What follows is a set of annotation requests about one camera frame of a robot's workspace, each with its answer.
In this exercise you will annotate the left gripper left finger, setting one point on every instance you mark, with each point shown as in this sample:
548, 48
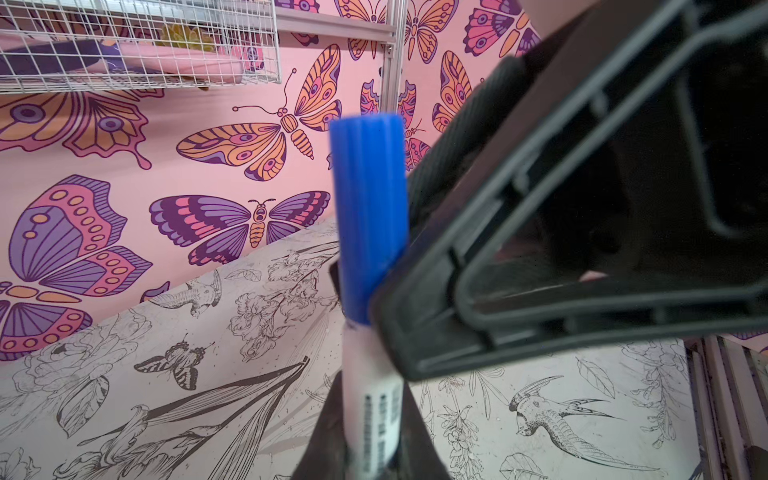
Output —
325, 455

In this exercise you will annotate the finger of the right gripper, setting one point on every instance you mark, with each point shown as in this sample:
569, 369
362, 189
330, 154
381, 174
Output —
608, 186

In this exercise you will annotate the white wire basket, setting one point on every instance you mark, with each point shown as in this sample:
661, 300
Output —
91, 46

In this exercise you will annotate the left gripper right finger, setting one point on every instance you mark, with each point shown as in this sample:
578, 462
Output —
416, 457

